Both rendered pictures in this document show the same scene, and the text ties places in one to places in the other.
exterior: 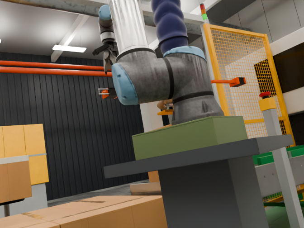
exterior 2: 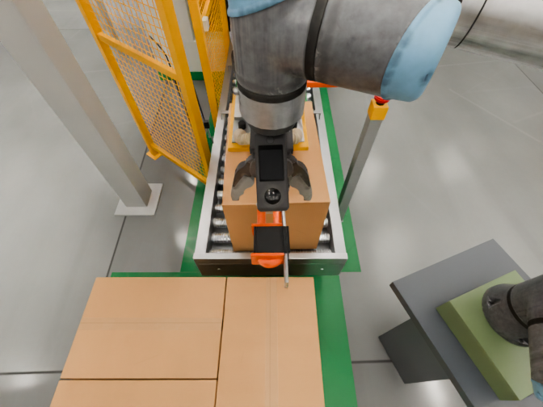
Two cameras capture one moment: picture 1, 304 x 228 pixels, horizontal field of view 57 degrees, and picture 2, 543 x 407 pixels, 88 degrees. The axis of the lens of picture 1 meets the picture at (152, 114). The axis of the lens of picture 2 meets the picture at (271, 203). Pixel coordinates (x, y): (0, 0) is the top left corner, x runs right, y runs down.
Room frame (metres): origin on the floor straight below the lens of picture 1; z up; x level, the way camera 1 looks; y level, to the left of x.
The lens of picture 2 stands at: (1.52, 0.47, 1.80)
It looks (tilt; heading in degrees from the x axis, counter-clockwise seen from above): 56 degrees down; 305
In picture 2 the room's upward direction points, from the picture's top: straight up
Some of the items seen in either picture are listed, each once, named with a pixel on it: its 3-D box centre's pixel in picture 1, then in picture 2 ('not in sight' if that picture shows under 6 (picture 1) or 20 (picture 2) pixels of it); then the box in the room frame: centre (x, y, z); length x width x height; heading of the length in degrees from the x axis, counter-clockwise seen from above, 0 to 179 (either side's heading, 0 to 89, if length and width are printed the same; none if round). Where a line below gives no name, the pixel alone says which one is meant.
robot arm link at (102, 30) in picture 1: (106, 26); (274, 31); (1.71, 0.20, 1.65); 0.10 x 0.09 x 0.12; 12
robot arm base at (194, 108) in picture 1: (195, 110); (524, 311); (1.01, -0.16, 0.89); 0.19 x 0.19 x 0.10
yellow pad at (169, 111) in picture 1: (178, 109); (242, 115); (2.13, -0.20, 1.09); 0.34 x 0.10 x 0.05; 126
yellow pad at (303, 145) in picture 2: not in sight; (292, 115); (1.97, -0.31, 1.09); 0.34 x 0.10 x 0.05; 126
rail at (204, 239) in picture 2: not in sight; (225, 111); (2.77, -0.74, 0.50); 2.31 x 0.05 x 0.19; 125
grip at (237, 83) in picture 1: (237, 82); not in sight; (2.01, -0.65, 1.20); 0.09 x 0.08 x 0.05; 36
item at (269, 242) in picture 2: (110, 93); (267, 243); (1.70, 0.23, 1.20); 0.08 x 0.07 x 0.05; 126
